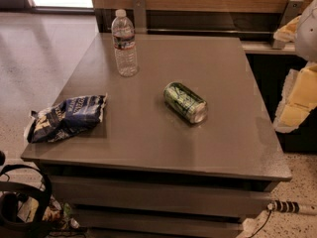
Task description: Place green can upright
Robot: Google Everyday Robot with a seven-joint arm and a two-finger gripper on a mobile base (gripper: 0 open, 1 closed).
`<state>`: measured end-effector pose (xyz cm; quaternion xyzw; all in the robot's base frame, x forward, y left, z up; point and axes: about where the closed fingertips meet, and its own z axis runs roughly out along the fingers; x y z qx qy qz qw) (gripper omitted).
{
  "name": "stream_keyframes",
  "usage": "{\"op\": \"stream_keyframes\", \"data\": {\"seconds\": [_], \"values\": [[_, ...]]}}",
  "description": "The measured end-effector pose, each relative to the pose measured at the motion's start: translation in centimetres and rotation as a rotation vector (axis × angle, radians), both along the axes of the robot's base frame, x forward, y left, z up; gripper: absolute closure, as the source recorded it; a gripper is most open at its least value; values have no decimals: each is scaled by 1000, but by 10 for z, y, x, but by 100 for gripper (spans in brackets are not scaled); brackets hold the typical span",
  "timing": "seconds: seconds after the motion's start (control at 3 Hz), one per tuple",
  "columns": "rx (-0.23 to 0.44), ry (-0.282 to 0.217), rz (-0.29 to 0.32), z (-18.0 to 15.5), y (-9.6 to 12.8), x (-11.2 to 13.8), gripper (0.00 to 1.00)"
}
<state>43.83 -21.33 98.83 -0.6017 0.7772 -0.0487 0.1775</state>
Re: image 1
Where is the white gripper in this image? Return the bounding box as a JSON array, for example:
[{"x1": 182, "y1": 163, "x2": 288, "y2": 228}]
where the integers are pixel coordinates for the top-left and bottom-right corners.
[{"x1": 273, "y1": 0, "x2": 317, "y2": 133}]

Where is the green soda can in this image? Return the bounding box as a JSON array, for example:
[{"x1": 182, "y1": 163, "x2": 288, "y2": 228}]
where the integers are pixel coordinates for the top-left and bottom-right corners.
[{"x1": 163, "y1": 82, "x2": 208, "y2": 124}]

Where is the clear plastic water bottle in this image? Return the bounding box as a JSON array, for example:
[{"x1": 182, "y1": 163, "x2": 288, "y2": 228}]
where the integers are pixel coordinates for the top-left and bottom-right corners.
[{"x1": 111, "y1": 9, "x2": 139, "y2": 77}]

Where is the blue chip bag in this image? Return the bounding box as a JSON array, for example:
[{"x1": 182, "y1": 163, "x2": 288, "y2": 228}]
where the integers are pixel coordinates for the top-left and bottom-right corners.
[{"x1": 24, "y1": 95, "x2": 107, "y2": 143}]

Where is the right metal wall bracket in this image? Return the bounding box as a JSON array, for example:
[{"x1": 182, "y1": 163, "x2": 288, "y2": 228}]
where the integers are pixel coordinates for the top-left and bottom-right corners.
[{"x1": 271, "y1": 0, "x2": 303, "y2": 50}]

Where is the metal wall bracket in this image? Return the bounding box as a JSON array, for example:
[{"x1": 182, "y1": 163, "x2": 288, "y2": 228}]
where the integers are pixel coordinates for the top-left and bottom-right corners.
[
  {"x1": 132, "y1": 0, "x2": 147, "y2": 34},
  {"x1": 271, "y1": 0, "x2": 303, "y2": 50}
]

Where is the striped black white cable plug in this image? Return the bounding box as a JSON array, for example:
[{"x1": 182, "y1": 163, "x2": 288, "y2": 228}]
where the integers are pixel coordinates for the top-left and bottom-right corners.
[{"x1": 266, "y1": 199, "x2": 317, "y2": 216}]

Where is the left metal wall bracket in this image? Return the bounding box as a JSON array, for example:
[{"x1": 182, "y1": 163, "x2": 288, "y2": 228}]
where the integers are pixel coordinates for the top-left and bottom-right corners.
[{"x1": 132, "y1": 0, "x2": 147, "y2": 34}]

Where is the black bag with straps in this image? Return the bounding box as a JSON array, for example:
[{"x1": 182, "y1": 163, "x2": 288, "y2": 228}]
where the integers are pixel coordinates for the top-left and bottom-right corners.
[{"x1": 0, "y1": 152, "x2": 85, "y2": 238}]

